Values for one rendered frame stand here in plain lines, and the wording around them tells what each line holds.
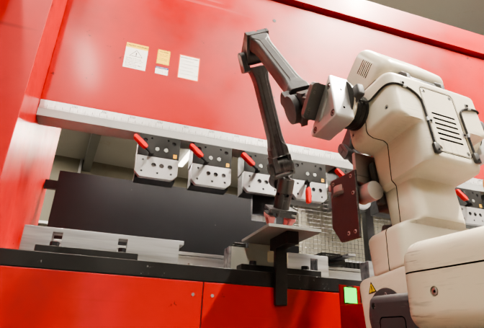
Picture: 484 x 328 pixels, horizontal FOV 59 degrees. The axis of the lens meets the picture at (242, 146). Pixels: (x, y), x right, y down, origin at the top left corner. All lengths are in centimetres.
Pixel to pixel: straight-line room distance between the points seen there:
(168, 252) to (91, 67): 74
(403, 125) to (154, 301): 84
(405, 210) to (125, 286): 80
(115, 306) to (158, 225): 78
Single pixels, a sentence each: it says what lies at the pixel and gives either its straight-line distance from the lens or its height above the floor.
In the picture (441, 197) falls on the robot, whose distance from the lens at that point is 101.
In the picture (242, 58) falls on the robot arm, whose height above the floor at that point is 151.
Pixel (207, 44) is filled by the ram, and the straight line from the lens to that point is 184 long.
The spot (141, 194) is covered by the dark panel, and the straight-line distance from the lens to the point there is 207.
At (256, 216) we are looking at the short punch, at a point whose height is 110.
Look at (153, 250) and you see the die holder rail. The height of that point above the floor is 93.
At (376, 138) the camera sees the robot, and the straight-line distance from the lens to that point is 102.
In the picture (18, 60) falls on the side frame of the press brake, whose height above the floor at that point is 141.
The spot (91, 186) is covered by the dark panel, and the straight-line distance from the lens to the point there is 206.
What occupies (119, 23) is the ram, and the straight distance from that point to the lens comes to 182.
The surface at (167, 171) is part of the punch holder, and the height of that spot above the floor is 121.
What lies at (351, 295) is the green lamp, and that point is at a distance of 144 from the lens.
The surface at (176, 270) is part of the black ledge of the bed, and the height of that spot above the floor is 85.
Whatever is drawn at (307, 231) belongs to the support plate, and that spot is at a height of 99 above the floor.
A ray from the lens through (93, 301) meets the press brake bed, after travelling 132.
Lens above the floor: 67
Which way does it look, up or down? 25 degrees up
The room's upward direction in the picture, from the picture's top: 2 degrees clockwise
